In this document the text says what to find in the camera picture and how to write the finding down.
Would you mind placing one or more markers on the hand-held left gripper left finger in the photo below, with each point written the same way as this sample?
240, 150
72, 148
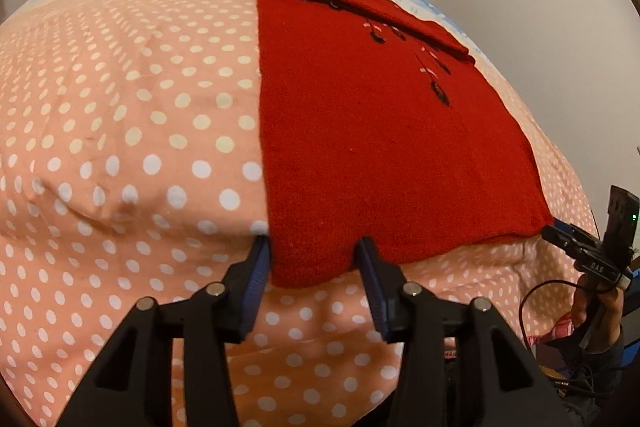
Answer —
256, 279

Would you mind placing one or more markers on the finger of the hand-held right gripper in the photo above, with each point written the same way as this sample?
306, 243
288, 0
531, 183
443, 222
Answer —
575, 229
560, 238

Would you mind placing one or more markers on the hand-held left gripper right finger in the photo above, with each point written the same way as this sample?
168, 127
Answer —
370, 279

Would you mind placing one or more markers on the red knitted sweater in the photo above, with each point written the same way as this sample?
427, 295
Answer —
380, 132

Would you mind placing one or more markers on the person's right forearm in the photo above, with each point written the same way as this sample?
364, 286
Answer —
614, 357

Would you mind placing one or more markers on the person's right hand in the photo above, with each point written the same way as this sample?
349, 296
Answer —
595, 312

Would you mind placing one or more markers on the red checked cloth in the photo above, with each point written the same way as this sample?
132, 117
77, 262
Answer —
560, 329

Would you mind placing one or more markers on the polka dot bed sheet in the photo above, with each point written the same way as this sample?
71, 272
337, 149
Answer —
125, 107

